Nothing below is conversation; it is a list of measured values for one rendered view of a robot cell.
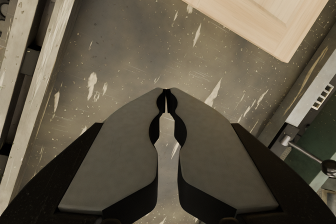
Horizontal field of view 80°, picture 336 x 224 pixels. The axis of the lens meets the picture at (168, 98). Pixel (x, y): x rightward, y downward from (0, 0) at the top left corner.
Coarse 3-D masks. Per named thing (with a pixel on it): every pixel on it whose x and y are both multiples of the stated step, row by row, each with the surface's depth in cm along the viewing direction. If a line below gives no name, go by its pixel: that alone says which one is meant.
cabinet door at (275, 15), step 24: (192, 0) 35; (216, 0) 37; (240, 0) 38; (264, 0) 39; (288, 0) 40; (312, 0) 41; (240, 24) 40; (264, 24) 41; (288, 24) 42; (264, 48) 43; (288, 48) 45
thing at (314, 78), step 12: (324, 48) 47; (312, 60) 49; (324, 60) 46; (312, 72) 48; (324, 72) 47; (300, 84) 50; (312, 84) 48; (324, 84) 49; (288, 96) 51; (300, 96) 49; (312, 96) 49; (288, 108) 50; (300, 108) 50; (276, 120) 52; (288, 120) 50; (300, 120) 51; (264, 132) 54; (276, 132) 51; (264, 144) 53
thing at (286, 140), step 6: (282, 138) 51; (288, 138) 50; (282, 144) 51; (294, 144) 49; (300, 150) 49; (306, 150) 48; (312, 156) 47; (318, 162) 46; (324, 162) 45; (330, 162) 44; (324, 168) 45; (330, 168) 44; (330, 174) 44
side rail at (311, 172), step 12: (324, 108) 65; (324, 120) 64; (312, 132) 66; (324, 132) 63; (300, 144) 68; (312, 144) 65; (324, 144) 62; (288, 156) 71; (300, 156) 67; (324, 156) 61; (300, 168) 66; (312, 168) 63; (312, 180) 62; (324, 180) 63
